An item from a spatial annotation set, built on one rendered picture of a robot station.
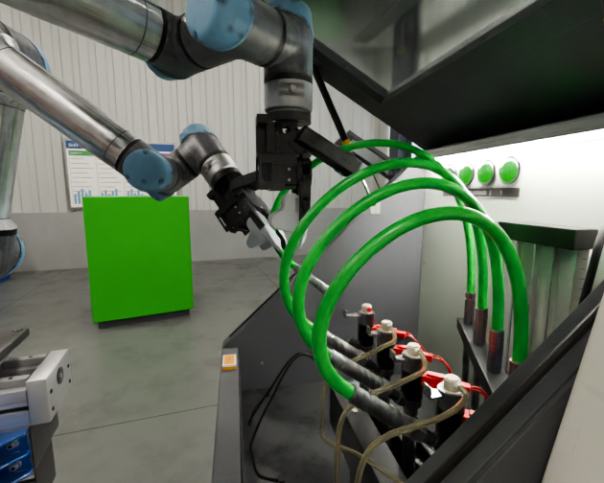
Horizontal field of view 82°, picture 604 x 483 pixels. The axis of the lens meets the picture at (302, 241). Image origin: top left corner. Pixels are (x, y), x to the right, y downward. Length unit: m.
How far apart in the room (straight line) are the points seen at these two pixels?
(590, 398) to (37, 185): 7.34
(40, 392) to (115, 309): 3.12
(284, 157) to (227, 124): 6.65
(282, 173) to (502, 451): 0.41
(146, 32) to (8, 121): 0.48
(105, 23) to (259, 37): 0.18
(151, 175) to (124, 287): 3.26
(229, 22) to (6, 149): 0.62
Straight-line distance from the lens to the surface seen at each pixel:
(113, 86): 7.35
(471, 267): 0.69
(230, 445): 0.63
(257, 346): 0.94
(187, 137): 0.83
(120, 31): 0.55
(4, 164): 0.96
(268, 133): 0.55
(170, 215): 3.80
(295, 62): 0.56
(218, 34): 0.48
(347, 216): 0.40
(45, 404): 0.87
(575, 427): 0.33
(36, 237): 7.43
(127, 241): 3.81
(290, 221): 0.54
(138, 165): 0.68
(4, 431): 0.91
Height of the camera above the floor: 1.34
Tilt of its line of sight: 8 degrees down
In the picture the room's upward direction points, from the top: straight up
